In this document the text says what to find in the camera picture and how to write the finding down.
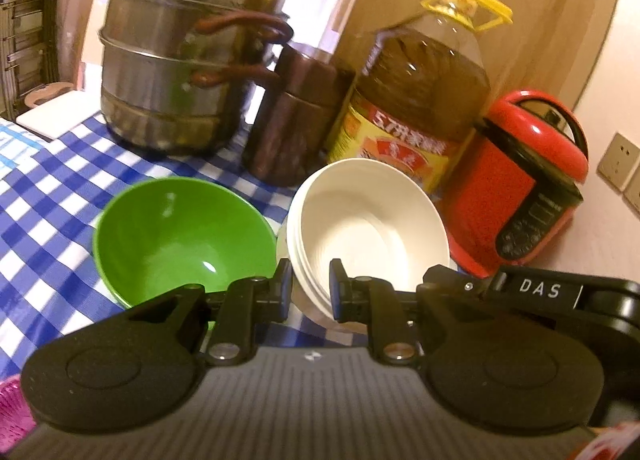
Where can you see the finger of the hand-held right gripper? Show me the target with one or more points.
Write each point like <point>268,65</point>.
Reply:
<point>455,282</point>

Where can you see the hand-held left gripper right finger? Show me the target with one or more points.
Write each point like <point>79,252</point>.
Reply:
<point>337,295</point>

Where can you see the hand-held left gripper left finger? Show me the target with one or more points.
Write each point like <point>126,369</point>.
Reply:
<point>286,290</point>

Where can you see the white ribbed bowl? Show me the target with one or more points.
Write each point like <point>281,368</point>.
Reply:
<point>360,225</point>

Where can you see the green plastic bowl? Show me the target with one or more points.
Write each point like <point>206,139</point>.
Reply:
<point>165,240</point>

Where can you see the large pink glass dish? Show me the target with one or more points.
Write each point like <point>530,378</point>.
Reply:
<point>10,405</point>

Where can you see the red electric pressure cooker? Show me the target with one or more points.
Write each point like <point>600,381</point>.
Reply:
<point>500,179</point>

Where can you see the brown metal canister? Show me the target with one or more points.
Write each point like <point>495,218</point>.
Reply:
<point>295,129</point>

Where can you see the large cooking oil bottle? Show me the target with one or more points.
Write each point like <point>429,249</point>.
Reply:
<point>400,89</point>

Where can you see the blue checked tablecloth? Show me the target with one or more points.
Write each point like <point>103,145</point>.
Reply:
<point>50,200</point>

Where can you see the stainless steel steamer pot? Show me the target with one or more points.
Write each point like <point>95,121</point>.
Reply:
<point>165,64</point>

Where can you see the wooden board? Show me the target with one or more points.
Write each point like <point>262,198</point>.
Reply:
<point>550,14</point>

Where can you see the light blue patterned cloth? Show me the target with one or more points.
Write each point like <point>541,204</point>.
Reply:
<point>20,144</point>

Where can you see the small wooden item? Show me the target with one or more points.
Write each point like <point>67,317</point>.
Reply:
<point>47,94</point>

